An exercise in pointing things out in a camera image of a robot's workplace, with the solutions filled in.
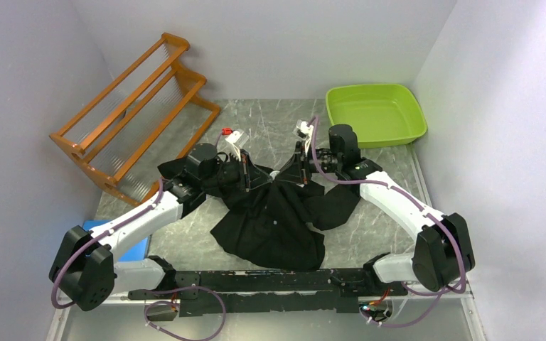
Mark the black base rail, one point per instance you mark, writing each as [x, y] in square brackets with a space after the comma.
[262, 291]

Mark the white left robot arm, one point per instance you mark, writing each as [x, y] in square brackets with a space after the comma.
[87, 268]

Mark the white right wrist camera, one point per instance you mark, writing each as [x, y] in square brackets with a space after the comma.
[304, 130]

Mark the orange wooden rack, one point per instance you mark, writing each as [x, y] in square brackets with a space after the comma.
[156, 94]

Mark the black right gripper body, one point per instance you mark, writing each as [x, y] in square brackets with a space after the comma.
[324, 162]

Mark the green plastic basin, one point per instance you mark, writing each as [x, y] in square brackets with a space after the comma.
[380, 114]

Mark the aluminium frame rail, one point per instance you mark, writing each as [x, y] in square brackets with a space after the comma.
[267, 316]

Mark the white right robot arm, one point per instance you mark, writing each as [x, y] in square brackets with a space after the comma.
[442, 253]

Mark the black button shirt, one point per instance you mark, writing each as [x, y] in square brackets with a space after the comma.
[279, 225]

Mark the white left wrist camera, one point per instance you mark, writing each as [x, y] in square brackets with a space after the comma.
[232, 142]

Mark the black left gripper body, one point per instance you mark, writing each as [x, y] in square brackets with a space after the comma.
[227, 173]

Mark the blue foam pad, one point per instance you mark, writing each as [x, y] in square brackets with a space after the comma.
[136, 253]

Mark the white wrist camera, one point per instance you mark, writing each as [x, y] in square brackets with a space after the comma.
[304, 130]
[232, 142]

